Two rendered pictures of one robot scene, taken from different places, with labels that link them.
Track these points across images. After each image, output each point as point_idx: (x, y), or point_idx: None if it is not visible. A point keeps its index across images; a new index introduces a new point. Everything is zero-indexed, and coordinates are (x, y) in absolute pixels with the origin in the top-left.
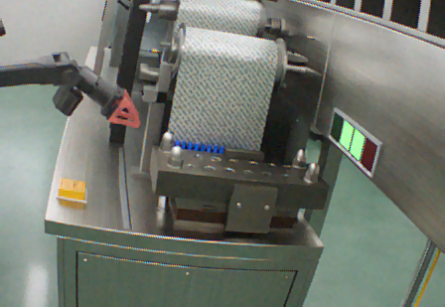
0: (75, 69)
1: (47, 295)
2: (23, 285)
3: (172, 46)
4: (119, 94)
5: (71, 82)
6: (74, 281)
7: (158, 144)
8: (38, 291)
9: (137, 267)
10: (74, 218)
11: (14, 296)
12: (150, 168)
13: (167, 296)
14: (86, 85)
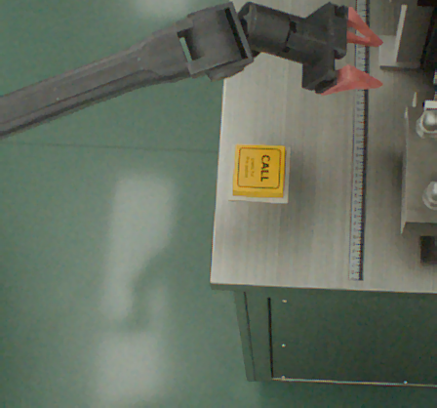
0: (235, 60)
1: None
2: None
3: None
4: (336, 71)
5: (230, 76)
6: (264, 311)
7: (425, 38)
8: None
9: (370, 304)
10: (264, 265)
11: (148, 13)
12: (403, 136)
13: (417, 317)
14: (266, 52)
